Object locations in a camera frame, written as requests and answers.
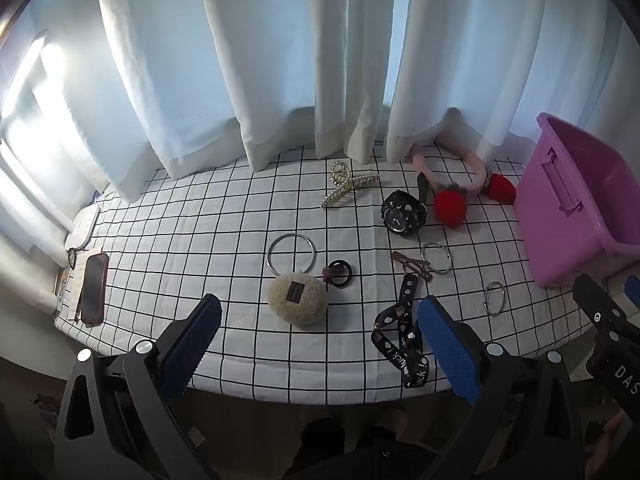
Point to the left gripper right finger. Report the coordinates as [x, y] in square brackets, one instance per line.
[523, 422]

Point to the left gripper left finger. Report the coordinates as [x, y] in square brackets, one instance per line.
[116, 421]

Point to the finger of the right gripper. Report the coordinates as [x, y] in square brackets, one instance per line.
[632, 290]

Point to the pink plastic bin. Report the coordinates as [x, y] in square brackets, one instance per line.
[577, 206]

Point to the black patterned ribbon band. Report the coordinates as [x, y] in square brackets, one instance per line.
[399, 339]

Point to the beige fluffy pompom scrunchie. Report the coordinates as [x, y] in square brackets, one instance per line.
[298, 298]

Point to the black wrist watch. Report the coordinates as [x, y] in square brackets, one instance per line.
[403, 214]

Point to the large silver bangle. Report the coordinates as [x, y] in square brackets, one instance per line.
[291, 252]

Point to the pearl hair claw clip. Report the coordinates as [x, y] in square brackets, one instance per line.
[346, 182]

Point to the person right hand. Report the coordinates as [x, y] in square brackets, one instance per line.
[616, 455]

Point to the dark red phone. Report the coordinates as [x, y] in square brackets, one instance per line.
[92, 294]

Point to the white round object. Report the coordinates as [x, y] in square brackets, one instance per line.
[83, 227]

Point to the white grid tablecloth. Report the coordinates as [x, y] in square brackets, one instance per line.
[209, 233]

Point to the white curtain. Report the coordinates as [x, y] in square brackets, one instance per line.
[104, 92]

